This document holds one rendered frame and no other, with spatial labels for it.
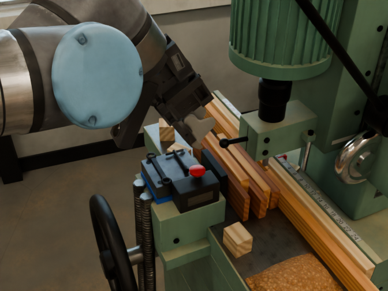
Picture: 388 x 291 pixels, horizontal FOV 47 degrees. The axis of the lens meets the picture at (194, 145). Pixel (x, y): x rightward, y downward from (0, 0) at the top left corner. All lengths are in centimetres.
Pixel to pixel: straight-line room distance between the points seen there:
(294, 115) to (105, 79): 56
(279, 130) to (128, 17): 40
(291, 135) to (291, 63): 20
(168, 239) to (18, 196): 160
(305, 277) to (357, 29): 41
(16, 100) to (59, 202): 192
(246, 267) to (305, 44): 39
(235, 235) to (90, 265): 125
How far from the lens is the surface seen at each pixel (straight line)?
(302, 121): 88
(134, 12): 58
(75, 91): 38
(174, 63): 65
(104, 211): 85
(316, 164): 112
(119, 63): 40
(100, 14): 55
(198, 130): 73
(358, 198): 104
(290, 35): 70
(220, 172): 85
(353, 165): 88
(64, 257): 205
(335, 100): 85
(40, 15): 54
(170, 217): 82
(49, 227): 218
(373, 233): 107
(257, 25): 70
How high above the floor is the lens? 156
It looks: 38 degrees down
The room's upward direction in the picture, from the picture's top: straight up
